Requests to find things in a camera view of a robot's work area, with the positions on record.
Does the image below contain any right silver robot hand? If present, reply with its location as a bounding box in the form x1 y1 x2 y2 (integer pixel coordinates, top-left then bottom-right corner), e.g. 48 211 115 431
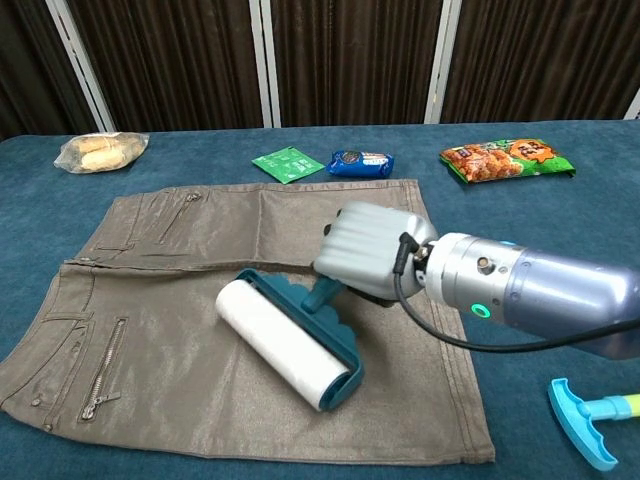
312 201 440 307

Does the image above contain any teal handled lint roller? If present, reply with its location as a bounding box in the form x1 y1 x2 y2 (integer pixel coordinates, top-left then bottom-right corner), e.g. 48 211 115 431
214 267 366 413

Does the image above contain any brown zippered skirt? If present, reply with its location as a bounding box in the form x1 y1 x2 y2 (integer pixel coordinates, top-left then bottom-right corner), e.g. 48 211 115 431
0 178 496 464

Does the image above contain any blue cookie pack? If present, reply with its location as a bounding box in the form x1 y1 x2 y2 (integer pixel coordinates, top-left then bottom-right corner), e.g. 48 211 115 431
325 149 396 180

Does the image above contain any green sachet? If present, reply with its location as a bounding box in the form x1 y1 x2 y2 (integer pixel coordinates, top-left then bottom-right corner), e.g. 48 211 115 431
250 145 326 185

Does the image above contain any orange green snack bag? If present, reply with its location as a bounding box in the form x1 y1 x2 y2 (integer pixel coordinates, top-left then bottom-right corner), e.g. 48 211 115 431
438 138 577 185

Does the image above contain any blue tablecloth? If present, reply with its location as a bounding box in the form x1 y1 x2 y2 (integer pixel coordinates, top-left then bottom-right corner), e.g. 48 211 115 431
0 118 640 480

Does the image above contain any dark folding screen panel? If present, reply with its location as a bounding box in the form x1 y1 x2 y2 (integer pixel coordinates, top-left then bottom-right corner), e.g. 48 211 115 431
248 0 462 129
0 0 117 142
424 0 640 125
45 0 281 134

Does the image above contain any blue toy pump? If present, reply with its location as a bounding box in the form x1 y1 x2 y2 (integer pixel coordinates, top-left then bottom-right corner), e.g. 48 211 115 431
547 377 640 472

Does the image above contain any clear bag of biscuits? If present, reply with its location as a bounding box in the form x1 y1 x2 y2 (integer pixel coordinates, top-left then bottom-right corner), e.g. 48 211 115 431
53 131 151 174

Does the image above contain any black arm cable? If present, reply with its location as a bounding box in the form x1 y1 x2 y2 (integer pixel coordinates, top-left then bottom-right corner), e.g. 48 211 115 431
392 232 640 354

